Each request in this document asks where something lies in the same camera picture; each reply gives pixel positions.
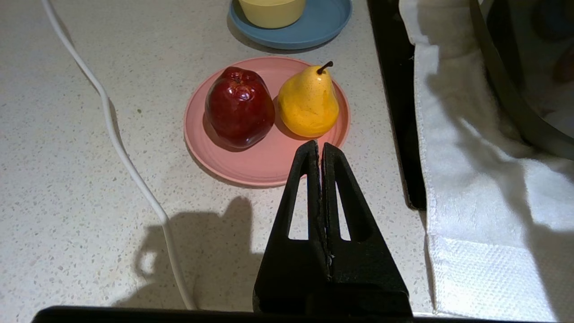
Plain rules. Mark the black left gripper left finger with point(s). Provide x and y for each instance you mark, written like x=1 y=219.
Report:
x=291 y=269

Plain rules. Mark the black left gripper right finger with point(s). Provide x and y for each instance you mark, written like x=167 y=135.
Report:
x=367 y=273

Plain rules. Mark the dark grey rice cooker base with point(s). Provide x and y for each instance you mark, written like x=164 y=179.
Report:
x=515 y=80

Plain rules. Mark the yellow bowl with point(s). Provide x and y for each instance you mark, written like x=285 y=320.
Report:
x=271 y=13

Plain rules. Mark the pink plate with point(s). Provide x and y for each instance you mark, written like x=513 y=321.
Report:
x=264 y=163

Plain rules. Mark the white towel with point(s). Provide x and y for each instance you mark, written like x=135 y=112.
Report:
x=475 y=202

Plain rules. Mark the black flat board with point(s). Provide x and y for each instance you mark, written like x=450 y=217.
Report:
x=399 y=112

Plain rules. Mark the yellow pear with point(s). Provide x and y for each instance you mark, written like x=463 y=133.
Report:
x=309 y=105

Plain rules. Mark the red apple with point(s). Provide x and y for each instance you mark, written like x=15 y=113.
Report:
x=240 y=107

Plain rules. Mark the blue plate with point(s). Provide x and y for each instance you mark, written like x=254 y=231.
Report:
x=327 y=22

